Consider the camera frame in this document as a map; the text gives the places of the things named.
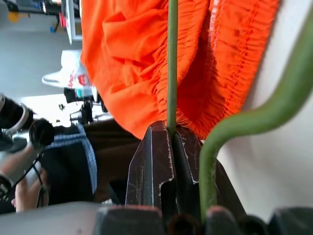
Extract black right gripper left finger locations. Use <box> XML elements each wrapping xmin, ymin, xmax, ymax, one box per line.
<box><xmin>125</xmin><ymin>120</ymin><xmax>178</xmax><ymax>216</ymax></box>

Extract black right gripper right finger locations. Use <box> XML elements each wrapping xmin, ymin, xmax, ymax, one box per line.
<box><xmin>172</xmin><ymin>126</ymin><xmax>246</xmax><ymax>221</ymax></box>

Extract green wire hanger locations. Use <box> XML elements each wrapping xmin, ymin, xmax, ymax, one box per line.
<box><xmin>167</xmin><ymin>0</ymin><xmax>313</xmax><ymax>223</ymax></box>

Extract orange fabric shorts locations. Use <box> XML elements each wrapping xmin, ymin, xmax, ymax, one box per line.
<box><xmin>80</xmin><ymin>0</ymin><xmax>281</xmax><ymax>142</ymax></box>

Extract person's bare hand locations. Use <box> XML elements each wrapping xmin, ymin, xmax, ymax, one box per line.
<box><xmin>11</xmin><ymin>171</ymin><xmax>49</xmax><ymax>212</ymax></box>

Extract person in dark clothes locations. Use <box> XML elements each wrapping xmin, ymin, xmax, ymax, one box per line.
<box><xmin>36</xmin><ymin>119</ymin><xmax>141</xmax><ymax>209</ymax></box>

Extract black stand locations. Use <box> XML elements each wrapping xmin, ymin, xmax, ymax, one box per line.
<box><xmin>63</xmin><ymin>87</ymin><xmax>109</xmax><ymax>124</ymax></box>

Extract white plastic bag red print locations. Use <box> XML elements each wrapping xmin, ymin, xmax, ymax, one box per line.
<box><xmin>41</xmin><ymin>50</ymin><xmax>98</xmax><ymax>89</ymax></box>

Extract red object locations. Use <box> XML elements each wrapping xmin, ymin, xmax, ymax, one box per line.
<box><xmin>58</xmin><ymin>12</ymin><xmax>68</xmax><ymax>28</ymax></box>

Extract dark desk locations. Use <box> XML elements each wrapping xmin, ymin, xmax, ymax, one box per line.
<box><xmin>4</xmin><ymin>0</ymin><xmax>62</xmax><ymax>16</ymax></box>

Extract yellow round object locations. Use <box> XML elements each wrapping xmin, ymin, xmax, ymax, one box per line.
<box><xmin>7</xmin><ymin>11</ymin><xmax>30</xmax><ymax>23</ymax></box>

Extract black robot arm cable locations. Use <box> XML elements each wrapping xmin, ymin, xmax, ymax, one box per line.
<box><xmin>24</xmin><ymin>149</ymin><xmax>51</xmax><ymax>209</ymax></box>

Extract white shelf frame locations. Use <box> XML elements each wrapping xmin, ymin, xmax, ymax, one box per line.
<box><xmin>61</xmin><ymin>0</ymin><xmax>83</xmax><ymax>45</ymax></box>

